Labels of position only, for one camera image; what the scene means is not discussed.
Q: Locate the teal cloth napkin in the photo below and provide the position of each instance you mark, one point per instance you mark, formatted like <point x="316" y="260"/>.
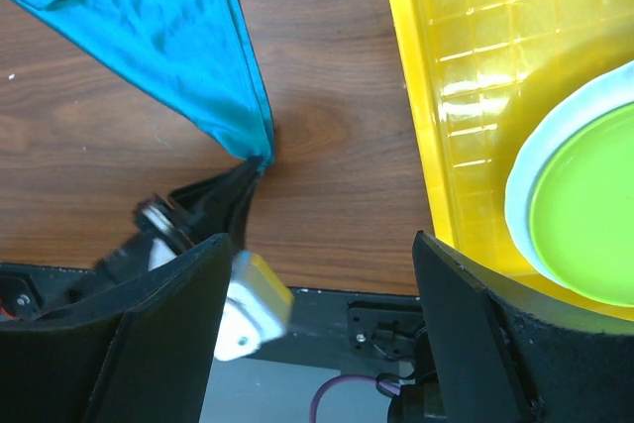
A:
<point x="194" y="56"/>

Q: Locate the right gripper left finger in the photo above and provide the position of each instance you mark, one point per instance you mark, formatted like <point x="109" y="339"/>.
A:
<point x="139" y="352"/>

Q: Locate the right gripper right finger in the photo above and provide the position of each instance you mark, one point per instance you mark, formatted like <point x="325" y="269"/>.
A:
<point x="504" y="352"/>

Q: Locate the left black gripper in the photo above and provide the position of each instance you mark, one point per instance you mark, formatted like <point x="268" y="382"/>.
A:
<point x="169" y="226"/>

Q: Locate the yellow plastic tray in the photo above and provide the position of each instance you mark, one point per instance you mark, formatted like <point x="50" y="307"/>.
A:
<point x="480" y="75"/>

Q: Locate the green plate white rim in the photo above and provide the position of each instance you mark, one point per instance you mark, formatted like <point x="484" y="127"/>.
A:
<point x="568" y="202"/>

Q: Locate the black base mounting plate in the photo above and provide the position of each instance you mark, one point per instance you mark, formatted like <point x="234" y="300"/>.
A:
<point x="352" y="332"/>

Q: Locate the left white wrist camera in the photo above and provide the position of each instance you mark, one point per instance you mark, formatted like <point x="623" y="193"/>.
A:
<point x="257" y="308"/>

